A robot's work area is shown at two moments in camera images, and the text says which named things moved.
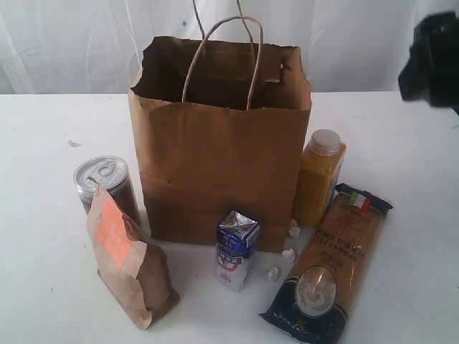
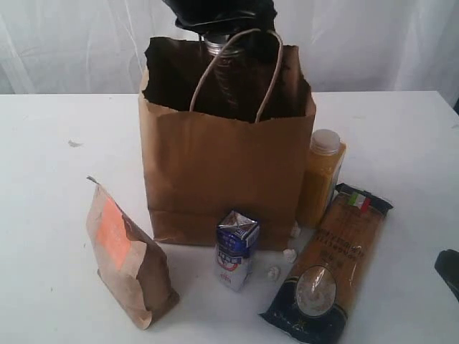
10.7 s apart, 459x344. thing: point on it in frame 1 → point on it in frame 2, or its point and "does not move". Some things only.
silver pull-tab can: (112, 173) → (228, 69)
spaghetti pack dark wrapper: (316, 301) does not move
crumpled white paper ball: (273, 273) does not move
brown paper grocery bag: (216, 126) does not move
